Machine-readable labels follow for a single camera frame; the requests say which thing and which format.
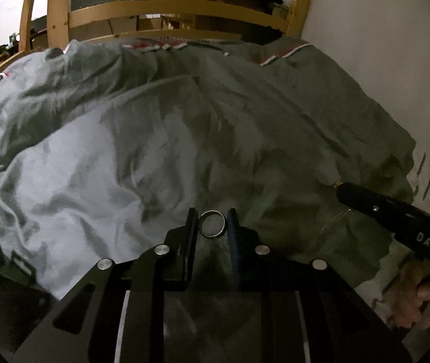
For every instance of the grey white striped duvet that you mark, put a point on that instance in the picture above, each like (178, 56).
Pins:
(104, 148)

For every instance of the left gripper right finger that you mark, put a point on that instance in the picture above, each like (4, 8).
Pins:
(308, 312)

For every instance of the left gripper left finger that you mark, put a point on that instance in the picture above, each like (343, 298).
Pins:
(116, 311)

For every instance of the wooden bed frame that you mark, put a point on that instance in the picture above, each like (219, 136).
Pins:
(61, 19)

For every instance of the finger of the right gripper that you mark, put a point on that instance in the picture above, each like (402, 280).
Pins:
(409, 225)

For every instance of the right hand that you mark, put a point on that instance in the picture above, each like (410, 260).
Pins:
(409, 297)

